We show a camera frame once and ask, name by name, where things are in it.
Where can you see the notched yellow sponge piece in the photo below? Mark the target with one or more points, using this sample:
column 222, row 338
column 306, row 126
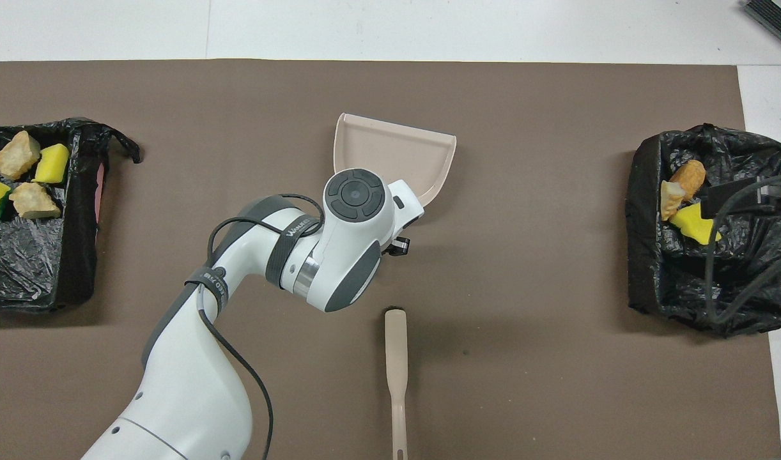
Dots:
column 52, row 163

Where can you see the beige hand brush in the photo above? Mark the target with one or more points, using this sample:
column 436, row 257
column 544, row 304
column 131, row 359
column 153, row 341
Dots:
column 397, row 358

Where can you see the beige foam chunk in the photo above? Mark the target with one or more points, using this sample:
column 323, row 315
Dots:
column 668, row 199
column 34, row 201
column 13, row 155

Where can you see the yellow sponge wedge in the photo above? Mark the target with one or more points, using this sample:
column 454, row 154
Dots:
column 688, row 223

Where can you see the brown table mat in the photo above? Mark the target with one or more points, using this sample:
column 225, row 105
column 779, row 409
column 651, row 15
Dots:
column 493, row 319

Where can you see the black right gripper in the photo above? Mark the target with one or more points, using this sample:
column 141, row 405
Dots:
column 774, row 198

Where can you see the beige plastic dustpan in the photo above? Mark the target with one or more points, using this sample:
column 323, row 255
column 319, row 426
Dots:
column 397, row 153

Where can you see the black bag lined pink bin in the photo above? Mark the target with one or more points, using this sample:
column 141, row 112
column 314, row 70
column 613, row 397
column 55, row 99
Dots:
column 39, row 268

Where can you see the dark ribbed object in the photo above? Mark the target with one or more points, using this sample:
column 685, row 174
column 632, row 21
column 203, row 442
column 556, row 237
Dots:
column 777, row 16

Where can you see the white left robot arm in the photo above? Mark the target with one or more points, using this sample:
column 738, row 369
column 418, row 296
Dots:
column 199, row 383

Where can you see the orange-brown sponge chunk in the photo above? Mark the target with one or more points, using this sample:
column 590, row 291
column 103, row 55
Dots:
column 689, row 176

